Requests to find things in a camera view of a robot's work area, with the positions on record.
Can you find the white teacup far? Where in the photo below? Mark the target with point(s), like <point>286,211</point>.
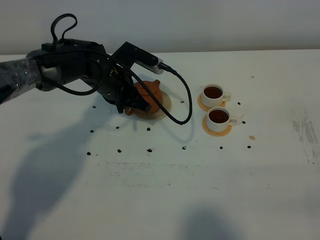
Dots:
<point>214,96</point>

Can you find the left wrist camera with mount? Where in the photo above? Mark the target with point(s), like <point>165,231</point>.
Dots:
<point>129,54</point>

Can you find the wooden coaster far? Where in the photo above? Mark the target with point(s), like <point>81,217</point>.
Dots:
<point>206,108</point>

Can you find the wooden coaster near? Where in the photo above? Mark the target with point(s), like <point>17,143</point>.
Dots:
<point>213,133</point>

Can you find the beige round teapot saucer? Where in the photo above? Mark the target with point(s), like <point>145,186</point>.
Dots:
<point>167,104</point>

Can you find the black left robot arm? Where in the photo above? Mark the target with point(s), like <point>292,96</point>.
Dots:
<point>79,68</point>

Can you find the white teacup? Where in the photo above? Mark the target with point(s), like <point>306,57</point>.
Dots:
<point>214,96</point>
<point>219,119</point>

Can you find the white teacup near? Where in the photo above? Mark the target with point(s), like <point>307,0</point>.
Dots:
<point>219,119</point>

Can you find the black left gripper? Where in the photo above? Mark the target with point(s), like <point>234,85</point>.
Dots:
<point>118,89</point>

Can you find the wooden coaster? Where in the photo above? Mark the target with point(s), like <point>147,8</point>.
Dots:
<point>213,133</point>
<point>206,108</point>

